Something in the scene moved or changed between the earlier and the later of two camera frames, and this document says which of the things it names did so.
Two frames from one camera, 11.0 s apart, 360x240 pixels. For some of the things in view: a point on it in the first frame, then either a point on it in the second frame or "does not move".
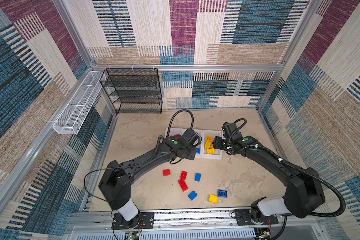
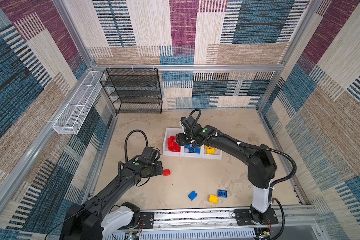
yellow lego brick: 210,151 does not move
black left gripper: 192,155 → 159,168
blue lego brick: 192,195 does not move
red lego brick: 166,172 does not move
